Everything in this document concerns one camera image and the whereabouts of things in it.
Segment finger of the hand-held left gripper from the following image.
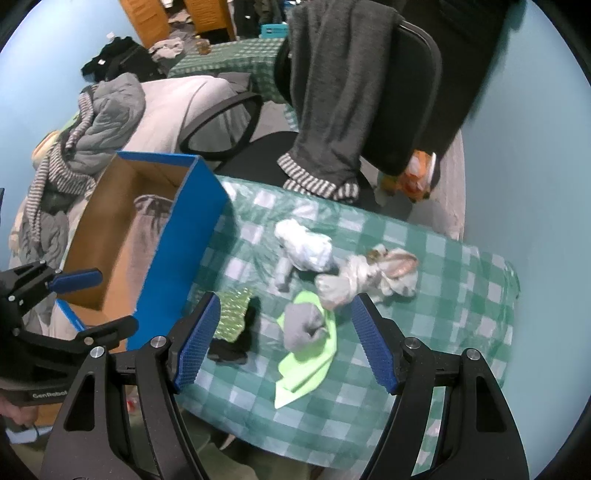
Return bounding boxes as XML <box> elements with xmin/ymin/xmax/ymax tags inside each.
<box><xmin>18</xmin><ymin>315</ymin><xmax>140</xmax><ymax>350</ymax></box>
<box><xmin>0</xmin><ymin>261</ymin><xmax>103</xmax><ymax>324</ymax></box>

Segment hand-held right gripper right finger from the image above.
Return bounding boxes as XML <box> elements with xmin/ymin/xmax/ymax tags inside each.
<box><xmin>351</xmin><ymin>293</ymin><xmax>529</xmax><ymax>480</ymax></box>

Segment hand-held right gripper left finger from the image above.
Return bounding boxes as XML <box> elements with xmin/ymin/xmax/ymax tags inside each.
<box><xmin>41</xmin><ymin>292</ymin><xmax>222</xmax><ymax>480</ymax></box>

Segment green sequined black cloth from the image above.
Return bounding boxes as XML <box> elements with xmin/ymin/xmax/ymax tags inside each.
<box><xmin>207</xmin><ymin>286</ymin><xmax>259</xmax><ymax>365</ymax></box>

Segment lime green cloth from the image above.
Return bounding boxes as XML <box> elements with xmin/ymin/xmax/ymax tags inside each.
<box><xmin>274</xmin><ymin>290</ymin><xmax>339</xmax><ymax>409</ymax></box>

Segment plush rabbit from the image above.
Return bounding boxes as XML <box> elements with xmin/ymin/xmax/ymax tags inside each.
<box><xmin>315</xmin><ymin>244</ymin><xmax>420</xmax><ymax>310</ymax></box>

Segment grey sock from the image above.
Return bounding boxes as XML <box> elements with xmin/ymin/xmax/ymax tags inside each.
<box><xmin>283</xmin><ymin>304</ymin><xmax>328</xmax><ymax>352</ymax></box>

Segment blue cardboard box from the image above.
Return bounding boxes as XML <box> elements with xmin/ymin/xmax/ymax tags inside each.
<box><xmin>54</xmin><ymin>151</ymin><xmax>232</xmax><ymax>352</ymax></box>

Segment white blue plastic-wrapped bundle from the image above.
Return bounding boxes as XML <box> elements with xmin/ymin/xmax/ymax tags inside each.
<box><xmin>274</xmin><ymin>218</ymin><xmax>340</xmax><ymax>292</ymax></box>

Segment person's left hand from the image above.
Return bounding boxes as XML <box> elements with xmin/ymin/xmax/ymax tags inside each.
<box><xmin>0</xmin><ymin>394</ymin><xmax>37</xmax><ymax>428</ymax></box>

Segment green checkered tablecloth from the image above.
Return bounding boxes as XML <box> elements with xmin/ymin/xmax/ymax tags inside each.
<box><xmin>167</xmin><ymin>38</ymin><xmax>296</xmax><ymax>130</ymax></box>
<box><xmin>178</xmin><ymin>175</ymin><xmax>520</xmax><ymax>476</ymax></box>

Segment grey cloth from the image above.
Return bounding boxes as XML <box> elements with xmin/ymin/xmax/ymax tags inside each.
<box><xmin>104</xmin><ymin>195</ymin><xmax>177</xmax><ymax>319</ymax></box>

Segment grey white striped scarf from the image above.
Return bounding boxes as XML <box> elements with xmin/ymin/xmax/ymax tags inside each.
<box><xmin>28</xmin><ymin>95</ymin><xmax>95</xmax><ymax>222</ymax></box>

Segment yellow green plush toy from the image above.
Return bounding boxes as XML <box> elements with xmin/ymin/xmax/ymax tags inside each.
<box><xmin>31</xmin><ymin>117</ymin><xmax>81</xmax><ymax>164</ymax></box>

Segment pile of grey clothes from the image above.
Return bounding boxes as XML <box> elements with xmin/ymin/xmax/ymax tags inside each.
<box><xmin>18</xmin><ymin>73</ymin><xmax>147</xmax><ymax>278</ymax></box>

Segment pile of black clothes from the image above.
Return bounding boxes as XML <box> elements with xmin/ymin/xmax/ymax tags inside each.
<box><xmin>81</xmin><ymin>37</ymin><xmax>164</xmax><ymax>84</ymax></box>

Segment black office chair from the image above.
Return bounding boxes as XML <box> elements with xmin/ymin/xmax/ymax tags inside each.
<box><xmin>179</xmin><ymin>21</ymin><xmax>443</xmax><ymax>213</ymax></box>

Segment grey fleece garment striped cuffs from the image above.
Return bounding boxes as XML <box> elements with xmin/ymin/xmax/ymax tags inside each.
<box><xmin>276</xmin><ymin>0</ymin><xmax>407</xmax><ymax>204</ymax></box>

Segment wooden cabinet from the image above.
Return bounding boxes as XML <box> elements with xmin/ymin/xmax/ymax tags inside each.
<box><xmin>119</xmin><ymin>0</ymin><xmax>171</xmax><ymax>47</ymax></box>
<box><xmin>184</xmin><ymin>0</ymin><xmax>237</xmax><ymax>42</ymax></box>

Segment black jacket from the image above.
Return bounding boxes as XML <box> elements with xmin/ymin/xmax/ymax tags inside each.
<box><xmin>402</xmin><ymin>0</ymin><xmax>513</xmax><ymax>160</ymax></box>

